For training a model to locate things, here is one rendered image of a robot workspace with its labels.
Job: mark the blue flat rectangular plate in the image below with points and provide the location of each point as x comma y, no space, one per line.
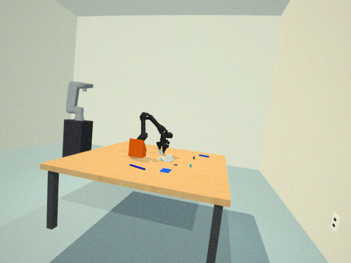
165,170

